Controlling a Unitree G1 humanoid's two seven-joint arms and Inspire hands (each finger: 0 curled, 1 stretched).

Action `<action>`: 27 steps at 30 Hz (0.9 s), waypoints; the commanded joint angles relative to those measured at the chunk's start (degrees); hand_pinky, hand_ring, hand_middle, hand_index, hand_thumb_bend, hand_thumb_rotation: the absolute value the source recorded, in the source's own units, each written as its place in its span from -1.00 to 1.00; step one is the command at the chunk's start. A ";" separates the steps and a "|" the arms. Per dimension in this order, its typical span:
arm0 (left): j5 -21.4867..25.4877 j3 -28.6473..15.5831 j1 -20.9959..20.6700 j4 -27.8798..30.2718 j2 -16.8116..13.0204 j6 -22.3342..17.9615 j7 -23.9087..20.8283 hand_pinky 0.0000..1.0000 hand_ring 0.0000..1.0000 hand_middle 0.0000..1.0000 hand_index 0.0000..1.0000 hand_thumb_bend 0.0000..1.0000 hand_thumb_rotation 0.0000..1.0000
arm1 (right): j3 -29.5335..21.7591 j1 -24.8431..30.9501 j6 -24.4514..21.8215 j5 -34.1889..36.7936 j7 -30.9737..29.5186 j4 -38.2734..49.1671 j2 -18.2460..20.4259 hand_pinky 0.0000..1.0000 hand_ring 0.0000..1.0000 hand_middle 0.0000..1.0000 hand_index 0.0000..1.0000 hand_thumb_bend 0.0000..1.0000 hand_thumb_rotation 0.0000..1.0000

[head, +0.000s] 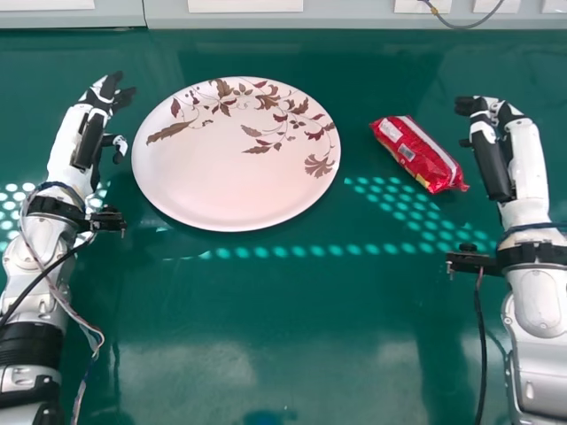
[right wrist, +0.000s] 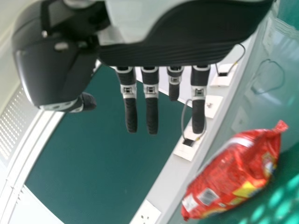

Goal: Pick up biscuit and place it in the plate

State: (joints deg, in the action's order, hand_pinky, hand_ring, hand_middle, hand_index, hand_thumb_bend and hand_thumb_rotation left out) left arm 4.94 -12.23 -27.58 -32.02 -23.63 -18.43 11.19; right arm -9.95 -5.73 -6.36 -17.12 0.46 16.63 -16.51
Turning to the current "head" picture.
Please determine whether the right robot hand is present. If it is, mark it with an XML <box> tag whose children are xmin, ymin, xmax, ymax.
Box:
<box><xmin>446</xmin><ymin>95</ymin><xmax>567</xmax><ymax>280</ymax></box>

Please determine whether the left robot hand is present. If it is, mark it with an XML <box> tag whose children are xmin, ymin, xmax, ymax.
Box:
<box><xmin>24</xmin><ymin>70</ymin><xmax>137</xmax><ymax>238</ymax></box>

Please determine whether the red biscuit packet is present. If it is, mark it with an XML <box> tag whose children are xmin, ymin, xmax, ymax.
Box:
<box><xmin>369</xmin><ymin>115</ymin><xmax>470</xmax><ymax>195</ymax></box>

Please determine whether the plate with brown leaf pattern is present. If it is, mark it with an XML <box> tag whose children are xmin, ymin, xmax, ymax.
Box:
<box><xmin>130</xmin><ymin>76</ymin><xmax>343</xmax><ymax>233</ymax></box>

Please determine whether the black cable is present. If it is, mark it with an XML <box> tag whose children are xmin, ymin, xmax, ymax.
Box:
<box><xmin>0</xmin><ymin>232</ymin><xmax>97</xmax><ymax>331</ymax></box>
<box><xmin>472</xmin><ymin>269</ymin><xmax>489</xmax><ymax>425</ymax></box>

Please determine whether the grey cable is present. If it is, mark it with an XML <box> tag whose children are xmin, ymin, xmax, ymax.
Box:
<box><xmin>416</xmin><ymin>0</ymin><xmax>506</xmax><ymax>30</ymax></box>

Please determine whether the grey socket rail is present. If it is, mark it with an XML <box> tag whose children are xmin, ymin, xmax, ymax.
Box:
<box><xmin>0</xmin><ymin>0</ymin><xmax>567</xmax><ymax>31</ymax></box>

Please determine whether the white ribbon cable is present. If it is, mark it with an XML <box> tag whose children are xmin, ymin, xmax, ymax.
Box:
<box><xmin>19</xmin><ymin>189</ymin><xmax>106</xmax><ymax>425</ymax></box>

